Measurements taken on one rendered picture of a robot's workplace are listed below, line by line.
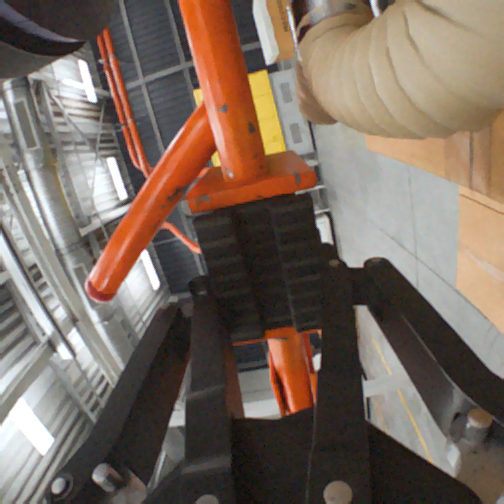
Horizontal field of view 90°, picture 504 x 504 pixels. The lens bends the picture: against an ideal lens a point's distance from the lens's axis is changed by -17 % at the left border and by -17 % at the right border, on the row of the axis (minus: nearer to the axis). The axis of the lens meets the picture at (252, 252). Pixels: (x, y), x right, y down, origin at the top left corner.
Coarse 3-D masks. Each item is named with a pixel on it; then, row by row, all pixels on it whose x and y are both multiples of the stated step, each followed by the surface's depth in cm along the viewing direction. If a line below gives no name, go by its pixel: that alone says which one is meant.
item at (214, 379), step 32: (192, 288) 14; (192, 320) 13; (192, 352) 11; (224, 352) 11; (192, 384) 9; (224, 384) 9; (192, 416) 7; (224, 416) 7; (192, 448) 6; (224, 448) 6; (192, 480) 5; (224, 480) 5
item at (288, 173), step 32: (288, 160) 16; (192, 192) 14; (224, 192) 13; (256, 192) 12; (288, 192) 12; (192, 224) 12; (224, 224) 12; (256, 224) 13; (288, 224) 12; (224, 256) 13; (256, 256) 14; (288, 256) 13; (320, 256) 13; (224, 288) 14; (256, 288) 14; (288, 288) 14; (320, 288) 13; (224, 320) 14; (256, 320) 14; (288, 320) 15; (320, 320) 14
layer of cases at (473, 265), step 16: (464, 192) 91; (464, 208) 93; (480, 208) 84; (496, 208) 76; (464, 224) 96; (480, 224) 86; (496, 224) 77; (464, 240) 98; (480, 240) 88; (496, 240) 79; (464, 256) 100; (480, 256) 89; (496, 256) 80; (464, 272) 102; (480, 272) 91; (496, 272) 82; (464, 288) 104; (480, 288) 92; (496, 288) 83; (480, 304) 94; (496, 304) 84; (496, 320) 85
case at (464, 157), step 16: (496, 128) 12; (368, 144) 33; (384, 144) 28; (400, 144) 25; (416, 144) 22; (432, 144) 19; (448, 144) 17; (464, 144) 15; (480, 144) 14; (496, 144) 13; (400, 160) 26; (416, 160) 22; (432, 160) 20; (448, 160) 18; (464, 160) 16; (480, 160) 14; (496, 160) 13; (448, 176) 18; (464, 176) 16; (480, 176) 15; (496, 176) 13; (480, 192) 15; (496, 192) 14
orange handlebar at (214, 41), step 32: (192, 0) 10; (224, 0) 10; (192, 32) 11; (224, 32) 11; (224, 64) 11; (224, 96) 12; (224, 128) 12; (256, 128) 13; (224, 160) 13; (256, 160) 13; (288, 352) 18; (288, 384) 19
